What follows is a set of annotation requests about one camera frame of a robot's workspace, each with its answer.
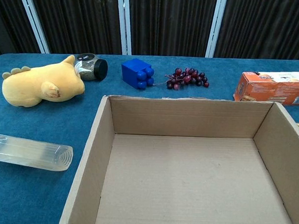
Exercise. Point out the purple artificial grape bunch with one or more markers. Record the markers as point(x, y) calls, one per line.
point(188, 77)

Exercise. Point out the blue table cloth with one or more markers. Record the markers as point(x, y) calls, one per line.
point(36, 194)

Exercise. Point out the clear plastic tube container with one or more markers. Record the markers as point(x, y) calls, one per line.
point(31, 152)

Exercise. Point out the blue toy building block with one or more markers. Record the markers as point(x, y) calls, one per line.
point(132, 71)

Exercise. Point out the dark brown pleated curtain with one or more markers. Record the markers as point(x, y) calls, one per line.
point(262, 27)
point(76, 19)
point(9, 16)
point(168, 23)

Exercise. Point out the orange cookie box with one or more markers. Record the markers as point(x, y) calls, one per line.
point(269, 90)

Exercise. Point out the glass spice jar black lid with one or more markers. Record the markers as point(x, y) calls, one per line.
point(89, 70)

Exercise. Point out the yellow plush dinosaur toy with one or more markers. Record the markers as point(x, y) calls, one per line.
point(54, 80)

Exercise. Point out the white partition frame post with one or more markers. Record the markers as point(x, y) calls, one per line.
point(216, 28)
point(35, 20)
point(124, 24)

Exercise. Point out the brown open cardboard box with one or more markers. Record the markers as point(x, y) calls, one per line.
point(186, 180)

